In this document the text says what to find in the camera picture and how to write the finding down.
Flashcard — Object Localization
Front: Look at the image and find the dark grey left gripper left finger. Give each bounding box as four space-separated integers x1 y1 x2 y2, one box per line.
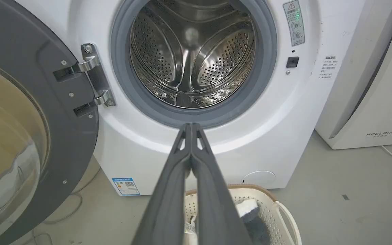
131 123 192 245

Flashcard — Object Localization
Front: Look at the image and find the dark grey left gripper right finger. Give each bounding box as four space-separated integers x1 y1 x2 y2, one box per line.
191 123 253 245

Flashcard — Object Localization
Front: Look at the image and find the grey washing machine door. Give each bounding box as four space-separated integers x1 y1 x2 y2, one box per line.
0 0 116 245

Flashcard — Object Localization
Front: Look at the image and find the white perforated laundry basket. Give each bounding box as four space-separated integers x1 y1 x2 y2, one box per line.
183 184 302 245

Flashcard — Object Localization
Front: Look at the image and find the white front-load washing machine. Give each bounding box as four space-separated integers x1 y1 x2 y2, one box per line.
16 0 366 196

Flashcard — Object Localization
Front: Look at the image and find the white air purifier appliance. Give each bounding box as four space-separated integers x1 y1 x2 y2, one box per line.
315 0 392 150

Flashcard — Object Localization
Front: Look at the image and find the thin white floor cable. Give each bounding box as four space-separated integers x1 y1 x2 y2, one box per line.
29 167 101 245

